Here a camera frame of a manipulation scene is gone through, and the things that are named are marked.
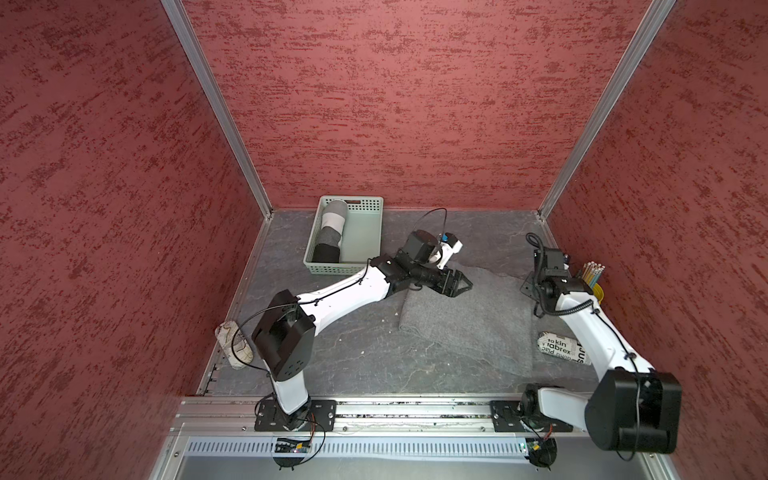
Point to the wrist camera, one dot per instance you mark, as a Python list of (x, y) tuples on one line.
[(423, 248), (550, 263)]

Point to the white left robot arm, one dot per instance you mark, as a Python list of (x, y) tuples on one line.
[(284, 336)]

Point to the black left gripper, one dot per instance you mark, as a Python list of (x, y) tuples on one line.
[(452, 291)]

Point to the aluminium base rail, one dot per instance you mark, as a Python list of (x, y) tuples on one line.
[(427, 415)]

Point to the yellow pencil bucket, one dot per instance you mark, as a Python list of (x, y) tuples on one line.
[(598, 292)]

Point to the black white checkered scarf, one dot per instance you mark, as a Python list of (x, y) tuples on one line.
[(327, 242)]

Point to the colored pencils bundle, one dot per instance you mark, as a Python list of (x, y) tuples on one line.
[(591, 272)]

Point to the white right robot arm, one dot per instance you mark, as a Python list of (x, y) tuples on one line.
[(635, 407)]

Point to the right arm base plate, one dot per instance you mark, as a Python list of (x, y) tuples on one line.
[(507, 417)]

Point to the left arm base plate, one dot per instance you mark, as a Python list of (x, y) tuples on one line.
[(318, 414)]

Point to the pale green plastic basket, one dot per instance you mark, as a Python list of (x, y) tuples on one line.
[(360, 237)]

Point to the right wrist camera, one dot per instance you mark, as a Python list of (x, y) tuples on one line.
[(550, 263)]

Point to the corner aluminium post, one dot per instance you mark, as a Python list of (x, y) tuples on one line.
[(193, 50), (645, 33)]

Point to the grey cloth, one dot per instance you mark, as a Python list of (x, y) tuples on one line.
[(492, 322)]

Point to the right corner aluminium post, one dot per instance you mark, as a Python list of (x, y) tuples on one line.
[(645, 33)]

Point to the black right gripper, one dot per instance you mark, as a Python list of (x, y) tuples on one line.
[(526, 286)]

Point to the left corner aluminium post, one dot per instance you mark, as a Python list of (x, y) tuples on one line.
[(193, 50)]

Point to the crumpled beige rag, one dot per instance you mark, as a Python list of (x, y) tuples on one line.
[(235, 347)]

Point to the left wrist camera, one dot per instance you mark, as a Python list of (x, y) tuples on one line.
[(423, 248)]

